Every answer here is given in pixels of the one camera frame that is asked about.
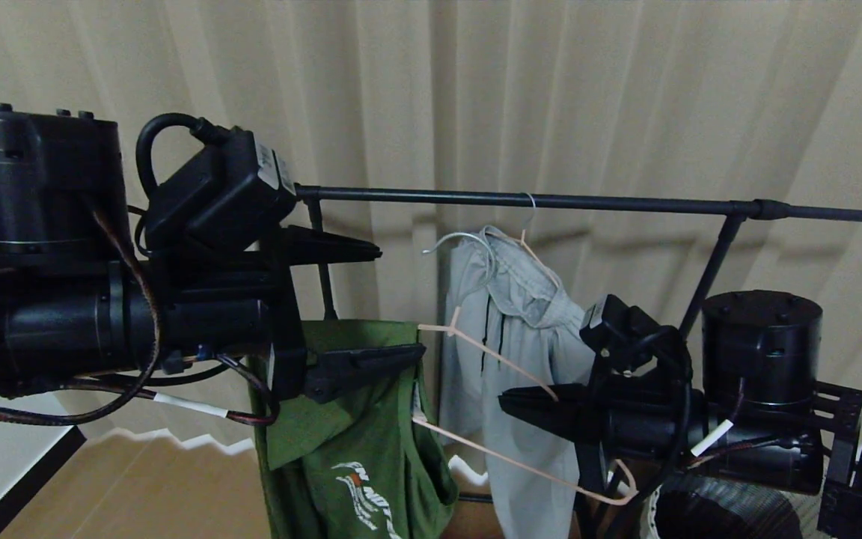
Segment green garment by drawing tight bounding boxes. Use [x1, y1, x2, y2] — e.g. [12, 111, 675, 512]
[248, 320, 461, 539]

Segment black cable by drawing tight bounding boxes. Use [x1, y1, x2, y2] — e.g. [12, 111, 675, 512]
[135, 112, 230, 200]
[605, 329, 695, 539]

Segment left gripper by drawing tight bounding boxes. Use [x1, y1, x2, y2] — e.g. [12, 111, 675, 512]
[0, 249, 306, 403]

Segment pale grey shorts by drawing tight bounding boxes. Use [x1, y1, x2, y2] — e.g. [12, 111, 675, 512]
[438, 225, 605, 539]

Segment black clothes rack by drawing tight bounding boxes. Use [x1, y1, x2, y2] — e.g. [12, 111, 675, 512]
[293, 183, 862, 539]

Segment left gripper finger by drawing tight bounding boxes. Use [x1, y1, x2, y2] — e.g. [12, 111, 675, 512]
[304, 342, 428, 406]
[281, 226, 383, 267]

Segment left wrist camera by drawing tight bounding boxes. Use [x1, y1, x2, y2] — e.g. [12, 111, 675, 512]
[143, 126, 299, 252]

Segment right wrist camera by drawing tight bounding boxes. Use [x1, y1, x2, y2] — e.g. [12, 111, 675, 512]
[579, 294, 694, 392]

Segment white laundry basket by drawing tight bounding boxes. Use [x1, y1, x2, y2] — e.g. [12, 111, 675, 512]
[639, 472, 807, 539]

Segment pink clothes hanger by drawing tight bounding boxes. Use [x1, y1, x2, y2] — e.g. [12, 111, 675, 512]
[411, 231, 639, 508]
[516, 192, 563, 290]

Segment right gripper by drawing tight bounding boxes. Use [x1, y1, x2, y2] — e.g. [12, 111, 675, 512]
[573, 386, 709, 495]

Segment beige curtain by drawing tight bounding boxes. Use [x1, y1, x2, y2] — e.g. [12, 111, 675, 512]
[0, 0, 862, 457]

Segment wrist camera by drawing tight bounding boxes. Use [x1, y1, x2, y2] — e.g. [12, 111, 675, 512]
[579, 294, 694, 392]
[143, 126, 299, 252]

